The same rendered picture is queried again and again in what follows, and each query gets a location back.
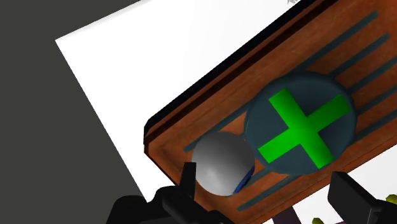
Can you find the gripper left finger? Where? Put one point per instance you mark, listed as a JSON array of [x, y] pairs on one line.
[[173, 204]]

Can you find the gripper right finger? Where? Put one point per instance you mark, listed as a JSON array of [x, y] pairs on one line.
[[350, 198]]

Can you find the yellow-green small object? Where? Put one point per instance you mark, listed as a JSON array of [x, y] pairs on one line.
[[392, 199], [317, 221]]

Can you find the dark purple object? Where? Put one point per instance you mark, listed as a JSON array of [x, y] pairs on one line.
[[287, 216]]

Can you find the brown wooden striped tray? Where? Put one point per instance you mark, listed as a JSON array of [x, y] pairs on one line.
[[217, 102]]

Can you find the teal disc with green cross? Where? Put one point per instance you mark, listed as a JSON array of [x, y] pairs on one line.
[[297, 130]]

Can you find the grey ball with blue mark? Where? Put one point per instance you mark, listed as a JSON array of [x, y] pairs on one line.
[[220, 161]]

